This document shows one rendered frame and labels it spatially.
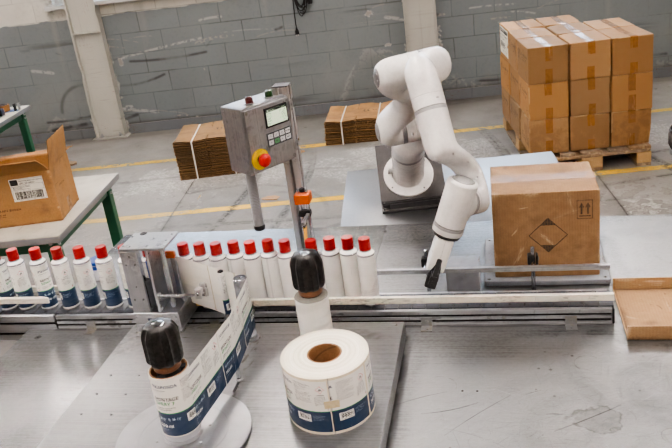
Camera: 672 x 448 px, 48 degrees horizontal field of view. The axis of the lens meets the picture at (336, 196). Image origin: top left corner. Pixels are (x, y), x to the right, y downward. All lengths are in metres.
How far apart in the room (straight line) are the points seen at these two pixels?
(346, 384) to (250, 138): 0.75
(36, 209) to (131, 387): 1.73
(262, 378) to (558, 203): 0.96
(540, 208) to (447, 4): 5.32
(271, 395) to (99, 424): 0.41
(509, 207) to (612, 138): 3.37
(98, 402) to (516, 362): 1.05
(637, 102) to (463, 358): 3.75
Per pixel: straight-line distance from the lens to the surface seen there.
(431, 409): 1.87
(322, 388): 1.68
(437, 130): 2.04
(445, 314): 2.15
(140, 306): 2.25
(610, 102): 5.54
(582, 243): 2.32
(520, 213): 2.27
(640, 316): 2.21
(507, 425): 1.82
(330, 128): 6.55
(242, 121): 2.07
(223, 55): 7.66
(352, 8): 7.44
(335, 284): 2.19
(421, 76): 2.07
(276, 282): 2.23
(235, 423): 1.82
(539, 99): 5.37
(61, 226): 3.57
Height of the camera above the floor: 1.96
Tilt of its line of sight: 21 degrees down
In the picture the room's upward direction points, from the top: 8 degrees counter-clockwise
